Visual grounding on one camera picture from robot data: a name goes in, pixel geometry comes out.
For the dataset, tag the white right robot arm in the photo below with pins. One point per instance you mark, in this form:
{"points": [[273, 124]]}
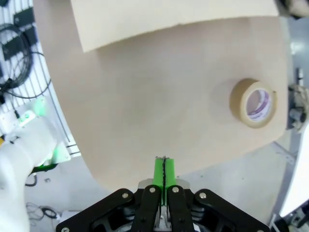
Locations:
{"points": [[24, 154]]}

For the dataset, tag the white table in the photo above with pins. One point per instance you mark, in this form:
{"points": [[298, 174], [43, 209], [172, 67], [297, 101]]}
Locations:
{"points": [[299, 181]]}

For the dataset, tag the person's left hand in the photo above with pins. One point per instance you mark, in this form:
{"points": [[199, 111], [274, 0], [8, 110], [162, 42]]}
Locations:
{"points": [[289, 6]]}

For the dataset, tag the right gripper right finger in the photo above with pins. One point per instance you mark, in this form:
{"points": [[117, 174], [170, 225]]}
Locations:
{"points": [[178, 207]]}

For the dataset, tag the brown cardboard box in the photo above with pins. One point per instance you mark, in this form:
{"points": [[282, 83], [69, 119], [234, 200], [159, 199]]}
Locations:
{"points": [[169, 14]]}

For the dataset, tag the white slotted panel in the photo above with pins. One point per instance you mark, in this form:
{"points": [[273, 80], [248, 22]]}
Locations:
{"points": [[46, 72]]}

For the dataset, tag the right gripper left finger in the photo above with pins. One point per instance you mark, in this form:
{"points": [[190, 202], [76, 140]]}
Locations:
{"points": [[149, 207]]}

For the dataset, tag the brown packing tape roll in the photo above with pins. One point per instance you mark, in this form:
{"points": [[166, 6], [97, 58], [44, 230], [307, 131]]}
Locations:
{"points": [[235, 101]]}

